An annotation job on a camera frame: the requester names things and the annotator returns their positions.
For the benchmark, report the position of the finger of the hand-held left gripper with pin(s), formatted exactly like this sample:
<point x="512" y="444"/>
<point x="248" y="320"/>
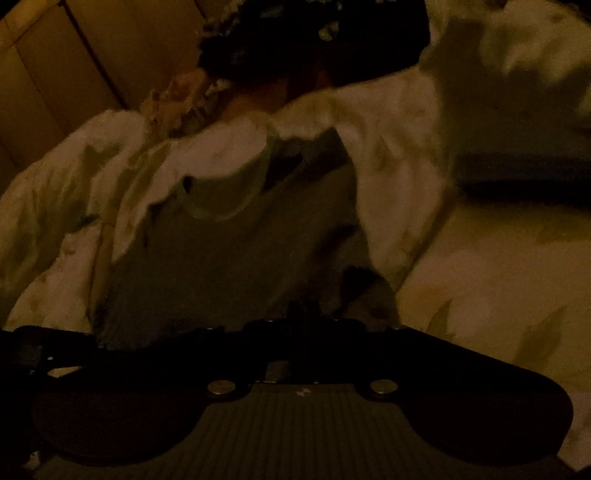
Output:
<point x="41" y="348"/>

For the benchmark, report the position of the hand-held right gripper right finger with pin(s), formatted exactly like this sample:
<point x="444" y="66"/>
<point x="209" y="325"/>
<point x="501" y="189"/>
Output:
<point x="392" y="350"/>

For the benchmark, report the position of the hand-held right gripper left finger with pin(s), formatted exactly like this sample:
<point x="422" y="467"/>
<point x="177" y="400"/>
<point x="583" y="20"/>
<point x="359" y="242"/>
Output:
<point x="231" y="350"/>

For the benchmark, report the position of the grey dotted small garment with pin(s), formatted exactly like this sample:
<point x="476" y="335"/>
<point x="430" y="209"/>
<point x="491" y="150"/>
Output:
<point x="231" y="267"/>

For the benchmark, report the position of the white floral quilt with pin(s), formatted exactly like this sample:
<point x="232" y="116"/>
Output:
<point x="485" y="277"/>

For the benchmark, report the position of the tan crumpled cloth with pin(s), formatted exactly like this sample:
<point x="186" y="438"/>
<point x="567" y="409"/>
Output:
<point x="180" y="94"/>

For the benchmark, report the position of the crumpled white cloth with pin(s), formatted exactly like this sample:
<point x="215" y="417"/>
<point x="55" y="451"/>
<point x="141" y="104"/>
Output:
<point x="521" y="69"/>

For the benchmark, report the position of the dark patterned cloth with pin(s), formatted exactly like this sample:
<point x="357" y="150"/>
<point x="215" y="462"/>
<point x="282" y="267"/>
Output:
<point x="295" y="41"/>

